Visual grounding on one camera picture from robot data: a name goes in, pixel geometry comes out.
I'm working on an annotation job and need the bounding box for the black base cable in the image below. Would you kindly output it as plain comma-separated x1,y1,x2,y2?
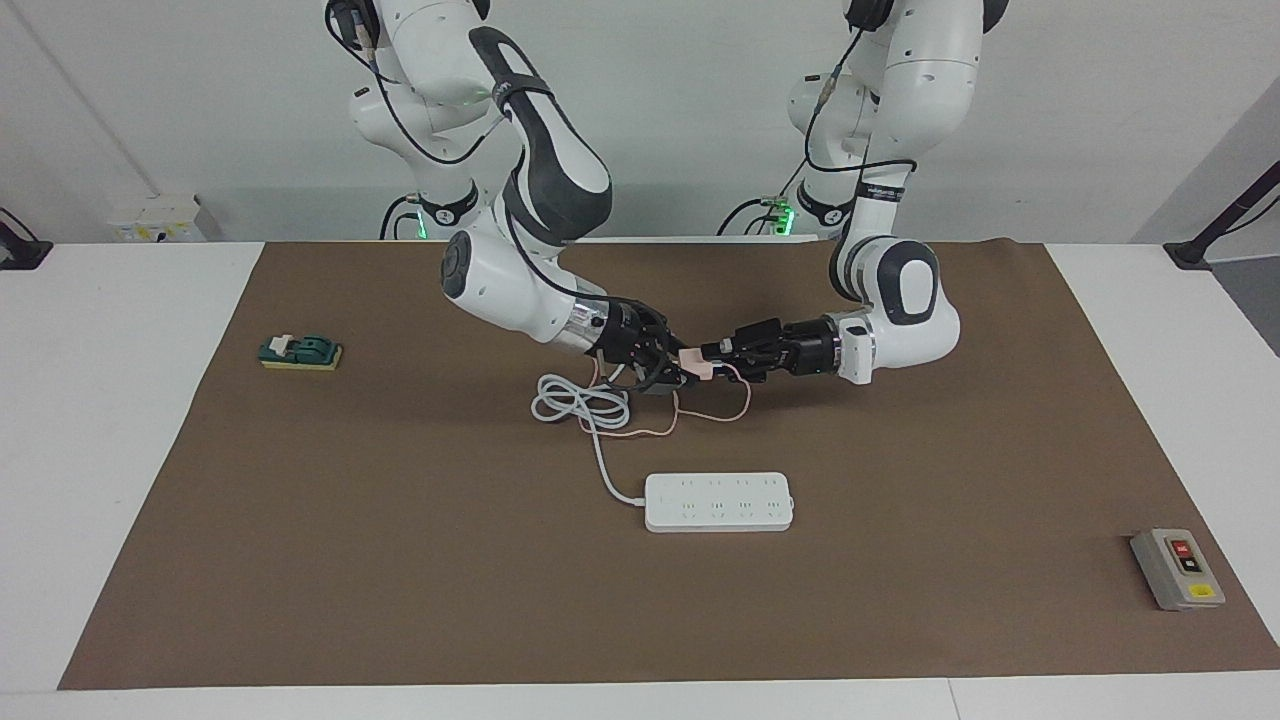
716,152,813,238
379,195,421,241

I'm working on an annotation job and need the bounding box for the small black clamp mount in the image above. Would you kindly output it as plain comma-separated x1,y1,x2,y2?
0,208,53,271

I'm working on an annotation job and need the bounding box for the white power strip cord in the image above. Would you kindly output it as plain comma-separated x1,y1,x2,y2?
530,372,649,506

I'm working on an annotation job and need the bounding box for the pink charging cable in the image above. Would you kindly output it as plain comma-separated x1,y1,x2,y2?
574,350,752,440

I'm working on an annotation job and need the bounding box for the brown table mat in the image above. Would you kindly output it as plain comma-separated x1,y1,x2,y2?
57,238,1280,691

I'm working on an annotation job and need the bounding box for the grey push-button switch box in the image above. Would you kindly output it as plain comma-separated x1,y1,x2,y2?
1130,528,1227,612

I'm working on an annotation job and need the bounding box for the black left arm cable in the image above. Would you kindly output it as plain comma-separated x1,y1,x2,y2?
798,25,918,206

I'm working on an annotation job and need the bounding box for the black clamp stand with pole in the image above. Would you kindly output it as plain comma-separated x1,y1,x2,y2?
1165,160,1280,271

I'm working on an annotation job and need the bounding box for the black right base cable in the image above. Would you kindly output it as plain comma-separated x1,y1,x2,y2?
379,195,421,241

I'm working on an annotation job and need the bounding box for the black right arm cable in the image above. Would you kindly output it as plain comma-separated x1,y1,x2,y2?
338,0,601,301

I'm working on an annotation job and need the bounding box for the white wall socket box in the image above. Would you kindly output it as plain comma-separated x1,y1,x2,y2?
110,194,207,243

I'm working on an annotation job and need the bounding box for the green knife switch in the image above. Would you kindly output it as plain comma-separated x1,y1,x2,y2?
258,333,344,373

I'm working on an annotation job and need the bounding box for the black left base cable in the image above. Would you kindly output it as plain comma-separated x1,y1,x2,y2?
716,152,813,238

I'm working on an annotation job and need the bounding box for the white power strip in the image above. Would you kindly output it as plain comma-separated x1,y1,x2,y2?
643,472,797,534

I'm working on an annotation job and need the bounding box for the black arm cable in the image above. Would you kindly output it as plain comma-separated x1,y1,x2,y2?
798,25,918,206
338,0,601,301

